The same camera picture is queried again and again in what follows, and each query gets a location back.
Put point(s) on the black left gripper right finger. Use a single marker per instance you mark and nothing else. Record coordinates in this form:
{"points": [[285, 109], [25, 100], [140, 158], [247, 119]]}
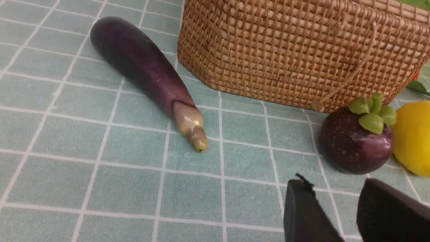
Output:
{"points": [[385, 214]]}

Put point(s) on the yellow toy lemon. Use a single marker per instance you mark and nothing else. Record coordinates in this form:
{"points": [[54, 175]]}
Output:
{"points": [[412, 137]]}

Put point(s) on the teal checkered tablecloth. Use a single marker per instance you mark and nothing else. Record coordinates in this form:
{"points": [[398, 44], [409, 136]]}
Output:
{"points": [[86, 157]]}

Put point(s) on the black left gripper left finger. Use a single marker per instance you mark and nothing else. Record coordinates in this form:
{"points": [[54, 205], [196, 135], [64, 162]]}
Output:
{"points": [[304, 218]]}

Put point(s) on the woven rattan basket green lining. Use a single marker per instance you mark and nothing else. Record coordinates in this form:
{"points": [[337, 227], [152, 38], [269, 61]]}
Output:
{"points": [[313, 54]]}

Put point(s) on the purple toy mangosteen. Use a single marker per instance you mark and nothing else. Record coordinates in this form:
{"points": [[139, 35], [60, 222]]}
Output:
{"points": [[358, 138]]}

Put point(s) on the purple toy eggplant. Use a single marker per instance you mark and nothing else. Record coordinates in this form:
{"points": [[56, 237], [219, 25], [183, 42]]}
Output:
{"points": [[135, 56]]}

